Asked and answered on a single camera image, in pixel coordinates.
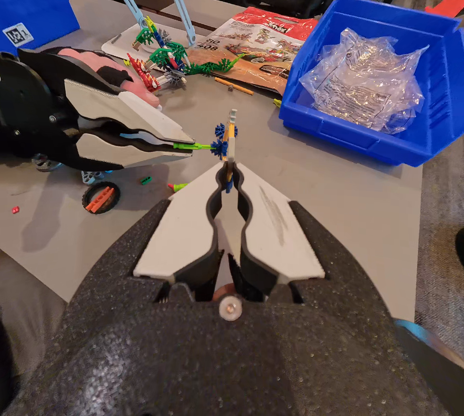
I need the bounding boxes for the multicolour built toy figure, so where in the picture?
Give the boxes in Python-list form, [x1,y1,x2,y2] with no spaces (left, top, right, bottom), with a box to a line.
[123,15,189,92]

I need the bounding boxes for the black toy tyre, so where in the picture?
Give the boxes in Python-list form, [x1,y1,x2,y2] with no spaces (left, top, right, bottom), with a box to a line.
[82,181,121,215]

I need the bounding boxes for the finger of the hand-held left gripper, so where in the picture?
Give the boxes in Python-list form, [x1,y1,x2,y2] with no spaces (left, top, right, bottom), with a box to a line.
[75,131,193,170]
[64,79,196,145]

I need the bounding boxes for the orange traffic cone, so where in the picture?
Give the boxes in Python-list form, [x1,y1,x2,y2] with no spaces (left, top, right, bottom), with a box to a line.
[425,0,464,18]

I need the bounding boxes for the orange connector piece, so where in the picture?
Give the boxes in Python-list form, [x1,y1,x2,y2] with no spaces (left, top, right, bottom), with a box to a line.
[85,187,115,212]

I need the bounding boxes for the crumpled clear plastic bags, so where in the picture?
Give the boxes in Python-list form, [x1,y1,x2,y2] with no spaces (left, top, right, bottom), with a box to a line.
[299,28,430,134]

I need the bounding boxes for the blue plastic bin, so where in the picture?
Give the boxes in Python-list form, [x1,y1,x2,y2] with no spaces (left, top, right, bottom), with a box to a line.
[278,0,464,167]

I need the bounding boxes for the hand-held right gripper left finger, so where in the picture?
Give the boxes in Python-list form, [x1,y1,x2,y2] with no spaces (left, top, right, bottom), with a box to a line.
[133,161,227,301]

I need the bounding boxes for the colourful rod connector toy model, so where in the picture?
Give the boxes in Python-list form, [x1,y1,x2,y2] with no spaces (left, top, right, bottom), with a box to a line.
[167,109,239,194]

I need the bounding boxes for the toy packaging bag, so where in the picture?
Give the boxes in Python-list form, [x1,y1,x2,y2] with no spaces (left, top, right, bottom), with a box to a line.
[187,7,319,96]

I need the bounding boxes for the pale grey connector piece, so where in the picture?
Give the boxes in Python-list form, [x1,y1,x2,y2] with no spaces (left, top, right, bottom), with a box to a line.
[80,171,114,185]

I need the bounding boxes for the orange toy rod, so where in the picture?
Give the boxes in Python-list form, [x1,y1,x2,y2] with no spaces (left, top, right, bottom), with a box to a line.
[215,77,254,95]

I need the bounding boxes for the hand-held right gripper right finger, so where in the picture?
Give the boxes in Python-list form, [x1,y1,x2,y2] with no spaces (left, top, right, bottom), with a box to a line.
[232,162,326,301]

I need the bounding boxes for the grey toy wheel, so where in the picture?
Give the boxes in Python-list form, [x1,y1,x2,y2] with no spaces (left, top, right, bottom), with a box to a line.
[32,154,64,173]

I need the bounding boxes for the green spiky toy piece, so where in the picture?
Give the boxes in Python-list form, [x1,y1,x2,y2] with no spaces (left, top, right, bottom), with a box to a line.
[183,54,245,76]

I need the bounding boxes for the person's left hand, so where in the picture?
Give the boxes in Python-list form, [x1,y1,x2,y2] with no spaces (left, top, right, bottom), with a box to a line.
[57,47,161,108]

